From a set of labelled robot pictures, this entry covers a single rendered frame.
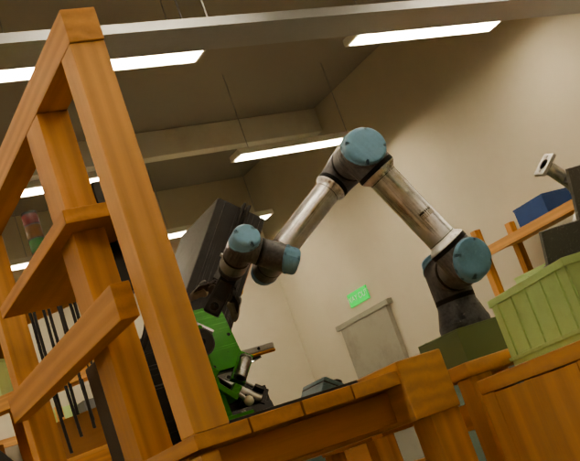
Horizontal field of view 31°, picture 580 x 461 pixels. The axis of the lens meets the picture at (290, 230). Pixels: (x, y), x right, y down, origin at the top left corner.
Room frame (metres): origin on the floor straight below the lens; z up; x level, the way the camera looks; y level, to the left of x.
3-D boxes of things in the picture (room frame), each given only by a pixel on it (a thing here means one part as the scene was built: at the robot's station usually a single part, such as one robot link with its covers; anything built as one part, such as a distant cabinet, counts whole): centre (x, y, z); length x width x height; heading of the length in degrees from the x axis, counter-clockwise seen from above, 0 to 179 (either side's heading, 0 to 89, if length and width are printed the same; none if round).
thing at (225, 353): (3.08, 0.33, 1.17); 0.13 x 0.12 x 0.20; 30
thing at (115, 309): (2.93, 0.74, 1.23); 1.30 x 0.05 x 0.09; 30
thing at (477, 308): (2.99, -0.38, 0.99); 0.15 x 0.15 x 0.10
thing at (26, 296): (2.98, 0.65, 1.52); 0.90 x 0.25 x 0.04; 30
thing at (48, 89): (2.96, 0.68, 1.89); 1.50 x 0.09 x 0.09; 30
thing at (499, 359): (2.99, -0.38, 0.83); 0.32 x 0.32 x 0.04; 28
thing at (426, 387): (3.26, 0.18, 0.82); 1.50 x 0.14 x 0.15; 30
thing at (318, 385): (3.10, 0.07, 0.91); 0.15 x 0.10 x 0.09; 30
